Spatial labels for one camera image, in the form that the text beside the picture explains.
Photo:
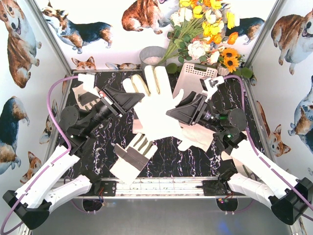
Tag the grey metal bucket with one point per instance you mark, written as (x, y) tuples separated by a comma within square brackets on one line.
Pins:
[(151, 55)]

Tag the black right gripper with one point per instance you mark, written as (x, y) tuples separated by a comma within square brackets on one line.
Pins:
[(200, 110)]

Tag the white glove near right base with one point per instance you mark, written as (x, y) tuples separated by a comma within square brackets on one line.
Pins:
[(237, 159)]

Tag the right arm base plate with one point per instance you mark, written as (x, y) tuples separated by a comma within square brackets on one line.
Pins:
[(218, 186)]

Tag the aluminium front rail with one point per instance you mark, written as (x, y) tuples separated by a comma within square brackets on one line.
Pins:
[(161, 188)]

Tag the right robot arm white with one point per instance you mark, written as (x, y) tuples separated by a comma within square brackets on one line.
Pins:
[(287, 196)]

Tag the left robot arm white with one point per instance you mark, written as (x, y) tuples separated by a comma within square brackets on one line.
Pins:
[(37, 199)]

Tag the sunflower pot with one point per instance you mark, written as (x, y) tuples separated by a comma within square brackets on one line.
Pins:
[(229, 61)]

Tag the green moss ball right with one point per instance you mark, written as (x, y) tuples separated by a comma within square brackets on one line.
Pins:
[(243, 72)]

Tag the green moss ball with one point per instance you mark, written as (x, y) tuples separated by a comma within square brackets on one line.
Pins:
[(171, 68), (243, 72)]

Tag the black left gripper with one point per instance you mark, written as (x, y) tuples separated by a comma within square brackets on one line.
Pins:
[(112, 103)]

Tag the white grey glove back left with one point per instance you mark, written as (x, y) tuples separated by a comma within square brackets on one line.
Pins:
[(86, 100)]

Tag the white grey glove front centre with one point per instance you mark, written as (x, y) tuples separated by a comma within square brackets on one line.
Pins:
[(132, 159)]

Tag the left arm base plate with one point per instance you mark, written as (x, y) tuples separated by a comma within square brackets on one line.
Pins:
[(104, 188)]

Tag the white perforated storage basket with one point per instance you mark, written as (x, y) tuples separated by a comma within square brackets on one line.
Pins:
[(189, 78)]

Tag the green moss ball left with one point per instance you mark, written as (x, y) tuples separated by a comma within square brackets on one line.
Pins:
[(171, 68)]

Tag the white glove with green fingers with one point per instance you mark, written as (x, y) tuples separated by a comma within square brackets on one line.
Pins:
[(157, 100)]

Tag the artificial flower bouquet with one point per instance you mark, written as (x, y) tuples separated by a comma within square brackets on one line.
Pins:
[(198, 31)]

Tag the white grey glove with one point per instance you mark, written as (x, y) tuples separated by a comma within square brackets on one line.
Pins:
[(86, 100), (132, 159)]

